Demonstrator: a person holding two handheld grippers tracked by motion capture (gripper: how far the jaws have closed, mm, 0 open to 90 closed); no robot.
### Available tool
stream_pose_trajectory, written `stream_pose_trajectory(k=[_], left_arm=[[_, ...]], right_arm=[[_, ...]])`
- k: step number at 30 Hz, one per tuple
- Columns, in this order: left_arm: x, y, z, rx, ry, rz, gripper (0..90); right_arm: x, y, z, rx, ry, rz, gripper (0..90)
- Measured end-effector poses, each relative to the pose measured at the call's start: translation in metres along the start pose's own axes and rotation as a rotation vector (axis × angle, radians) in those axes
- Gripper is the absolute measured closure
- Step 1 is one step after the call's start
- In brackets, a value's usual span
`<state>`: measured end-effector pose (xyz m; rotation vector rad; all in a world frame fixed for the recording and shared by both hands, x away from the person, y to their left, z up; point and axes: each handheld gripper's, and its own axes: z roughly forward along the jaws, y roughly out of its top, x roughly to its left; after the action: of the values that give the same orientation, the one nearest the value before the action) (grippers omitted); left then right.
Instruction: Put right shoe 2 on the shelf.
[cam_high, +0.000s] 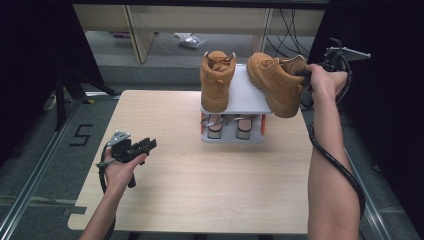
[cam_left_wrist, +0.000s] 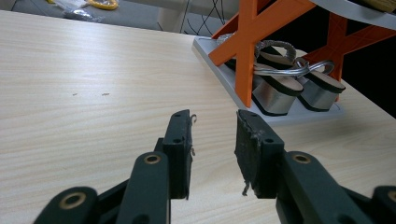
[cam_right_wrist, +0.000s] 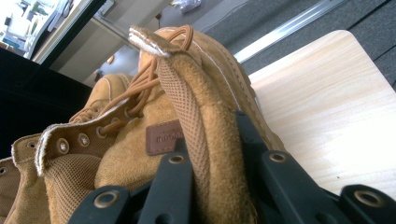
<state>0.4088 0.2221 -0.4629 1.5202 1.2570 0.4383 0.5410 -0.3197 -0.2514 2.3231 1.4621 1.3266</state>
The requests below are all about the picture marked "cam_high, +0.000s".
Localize black sandal with rhinestone strap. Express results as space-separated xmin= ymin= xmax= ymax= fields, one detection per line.
xmin=226 ymin=114 xmax=254 ymax=140
xmin=200 ymin=114 xmax=224 ymax=140

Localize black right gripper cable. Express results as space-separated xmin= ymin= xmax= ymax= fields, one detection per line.
xmin=301 ymin=37 xmax=367 ymax=219

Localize person's right hand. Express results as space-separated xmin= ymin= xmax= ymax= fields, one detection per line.
xmin=304 ymin=63 xmax=349 ymax=101

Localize aluminium floor rail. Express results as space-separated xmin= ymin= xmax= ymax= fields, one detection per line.
xmin=319 ymin=99 xmax=396 ymax=240
xmin=0 ymin=99 xmax=84 ymax=240

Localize dark curtain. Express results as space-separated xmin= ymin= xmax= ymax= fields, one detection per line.
xmin=0 ymin=0 xmax=105 ymax=168
xmin=303 ymin=0 xmax=424 ymax=231

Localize person's left hand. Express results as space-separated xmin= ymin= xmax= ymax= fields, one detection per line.
xmin=103 ymin=149 xmax=148 ymax=198

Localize white two-tier shoe rack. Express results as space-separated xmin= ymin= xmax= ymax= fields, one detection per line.
xmin=199 ymin=63 xmax=276 ymax=144

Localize bundle of black floor cables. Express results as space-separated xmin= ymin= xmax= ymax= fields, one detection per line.
xmin=265 ymin=8 xmax=323 ymax=72

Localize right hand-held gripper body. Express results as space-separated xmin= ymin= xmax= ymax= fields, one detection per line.
xmin=319 ymin=37 xmax=372 ymax=73

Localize silver foil packet left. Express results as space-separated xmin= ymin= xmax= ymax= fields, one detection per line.
xmin=173 ymin=32 xmax=208 ymax=50

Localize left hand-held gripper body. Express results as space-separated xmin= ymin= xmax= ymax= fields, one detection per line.
xmin=105 ymin=130 xmax=149 ymax=189

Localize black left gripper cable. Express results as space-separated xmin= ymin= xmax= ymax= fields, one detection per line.
xmin=95 ymin=142 xmax=117 ymax=240

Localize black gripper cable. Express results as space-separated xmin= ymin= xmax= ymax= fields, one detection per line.
xmin=301 ymin=37 xmax=367 ymax=219
xmin=95 ymin=142 xmax=117 ymax=240

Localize tan suede lace-up boot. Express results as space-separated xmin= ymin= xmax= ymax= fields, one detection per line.
xmin=245 ymin=52 xmax=309 ymax=119
xmin=199 ymin=50 xmax=238 ymax=114

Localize beige wooden cabinet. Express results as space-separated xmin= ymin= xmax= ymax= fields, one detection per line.
xmin=73 ymin=3 xmax=326 ymax=64

